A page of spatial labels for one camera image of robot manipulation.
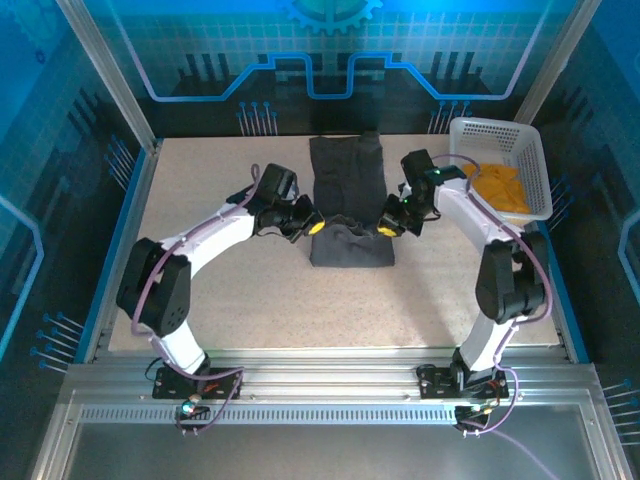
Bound dark grey t-shirt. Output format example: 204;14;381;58
308;130;397;270

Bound orange t-shirt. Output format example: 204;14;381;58
462;162;532;215

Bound white perforated plastic basket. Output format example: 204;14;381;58
448;116;554;224

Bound small LED connector board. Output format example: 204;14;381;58
174;393;212;436
453;399;501;437

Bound grey metal tray panel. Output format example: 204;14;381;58
29;389;634;480

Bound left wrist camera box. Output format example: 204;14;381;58
259;162;300;205

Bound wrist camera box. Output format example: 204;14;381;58
259;162;300;205
398;148;437;196

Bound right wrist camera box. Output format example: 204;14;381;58
398;148;437;196

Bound aluminium front rail beam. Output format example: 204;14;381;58
59;347;601;407

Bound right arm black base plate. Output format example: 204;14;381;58
416;363;511;400

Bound slotted grey cable duct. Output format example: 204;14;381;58
78;404;461;426

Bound aluminium frame post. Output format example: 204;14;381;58
54;0;164;151
513;0;604;126

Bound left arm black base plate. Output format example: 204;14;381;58
152;366;245;401

